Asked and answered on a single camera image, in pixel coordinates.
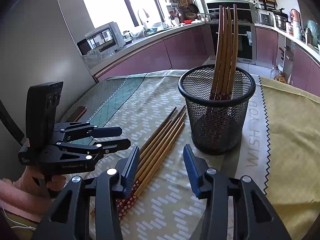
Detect black mesh utensil holder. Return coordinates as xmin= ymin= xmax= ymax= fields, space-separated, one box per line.
xmin=178 ymin=64 xmax=256 ymax=155

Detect steel cooking pot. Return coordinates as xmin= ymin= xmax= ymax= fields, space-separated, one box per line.
xmin=274 ymin=14 xmax=287 ymax=32

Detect brown phone on table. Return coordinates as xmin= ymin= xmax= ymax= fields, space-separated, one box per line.
xmin=66 ymin=106 xmax=87 ymax=122

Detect pink sleeve forearm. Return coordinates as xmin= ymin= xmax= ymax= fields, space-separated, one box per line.
xmin=1 ymin=177 xmax=52 ymax=222

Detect white microwave oven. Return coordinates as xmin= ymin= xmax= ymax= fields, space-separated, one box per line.
xmin=76 ymin=22 xmax=125 ymax=56

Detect black camera box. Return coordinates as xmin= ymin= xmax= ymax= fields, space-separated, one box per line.
xmin=25 ymin=81 xmax=63 ymax=147

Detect dark brown chopstick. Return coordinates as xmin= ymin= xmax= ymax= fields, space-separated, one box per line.
xmin=140 ymin=107 xmax=177 ymax=154

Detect yellow cloth mat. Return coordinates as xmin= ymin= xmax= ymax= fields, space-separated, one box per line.
xmin=261 ymin=77 xmax=319 ymax=239

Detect person's left hand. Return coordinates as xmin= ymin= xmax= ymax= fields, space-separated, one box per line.
xmin=14 ymin=166 xmax=66 ymax=197

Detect patterned beige green tablecloth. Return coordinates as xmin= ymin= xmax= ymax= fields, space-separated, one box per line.
xmin=69 ymin=70 xmax=270 ymax=239

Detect black built-in oven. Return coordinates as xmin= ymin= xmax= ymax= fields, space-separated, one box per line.
xmin=207 ymin=0 xmax=256 ymax=63

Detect purple kitchen cabinets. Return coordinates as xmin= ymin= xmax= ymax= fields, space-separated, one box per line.
xmin=90 ymin=22 xmax=319 ymax=95

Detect light bamboo chopstick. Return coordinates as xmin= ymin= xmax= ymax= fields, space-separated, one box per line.
xmin=117 ymin=123 xmax=184 ymax=219

